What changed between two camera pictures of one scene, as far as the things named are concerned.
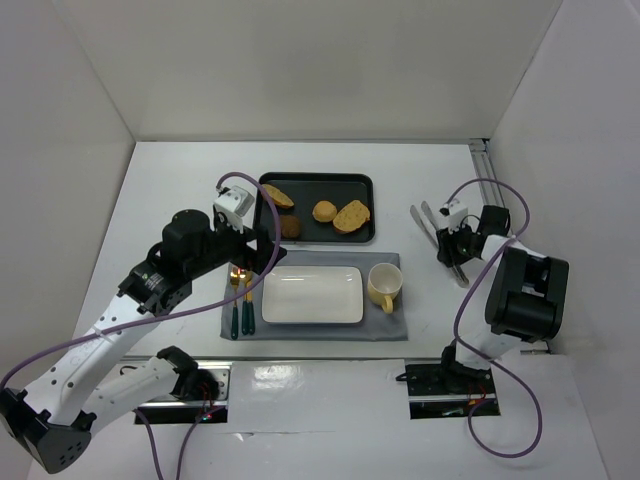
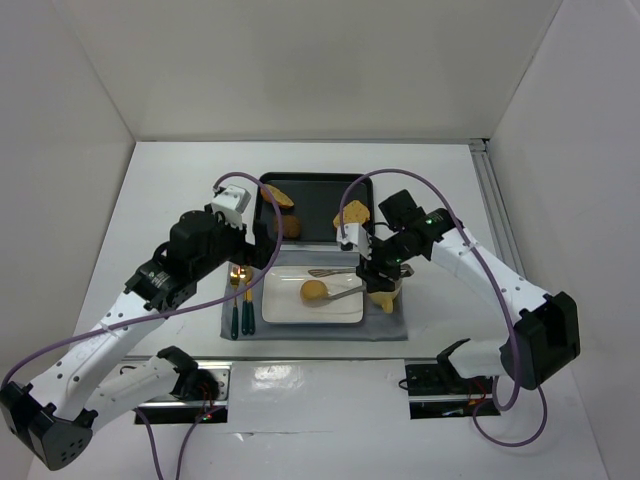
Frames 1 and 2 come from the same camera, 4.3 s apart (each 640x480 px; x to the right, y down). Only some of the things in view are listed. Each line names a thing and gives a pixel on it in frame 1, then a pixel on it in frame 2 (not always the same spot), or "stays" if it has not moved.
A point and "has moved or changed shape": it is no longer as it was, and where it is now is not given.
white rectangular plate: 313,295 stays
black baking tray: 305,190 stays
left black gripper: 261,242 stays
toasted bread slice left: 278,197 stays
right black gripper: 447,245 -> 379,275
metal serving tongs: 428,226 has moved or changed shape
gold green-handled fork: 235,278 stays
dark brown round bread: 290,226 stays
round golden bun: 324,211 -> 313,292
